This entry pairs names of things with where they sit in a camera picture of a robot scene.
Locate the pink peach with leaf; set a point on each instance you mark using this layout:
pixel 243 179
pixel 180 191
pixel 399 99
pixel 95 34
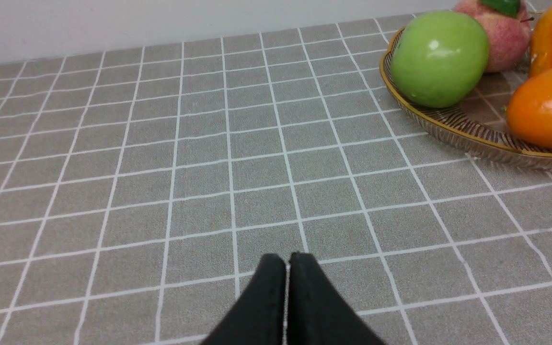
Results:
pixel 509 37

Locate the gold-rimmed glass plate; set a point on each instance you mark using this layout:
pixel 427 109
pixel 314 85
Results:
pixel 459 129

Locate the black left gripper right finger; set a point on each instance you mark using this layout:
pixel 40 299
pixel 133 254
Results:
pixel 317 313

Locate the grey checked tablecloth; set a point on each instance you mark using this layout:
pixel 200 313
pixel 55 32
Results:
pixel 140 187

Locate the orange yellow mango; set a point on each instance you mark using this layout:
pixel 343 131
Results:
pixel 529 112

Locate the green apple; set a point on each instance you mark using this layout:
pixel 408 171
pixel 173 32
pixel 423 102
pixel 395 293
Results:
pixel 439 58

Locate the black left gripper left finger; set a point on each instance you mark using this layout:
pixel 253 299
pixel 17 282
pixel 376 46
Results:
pixel 258 314

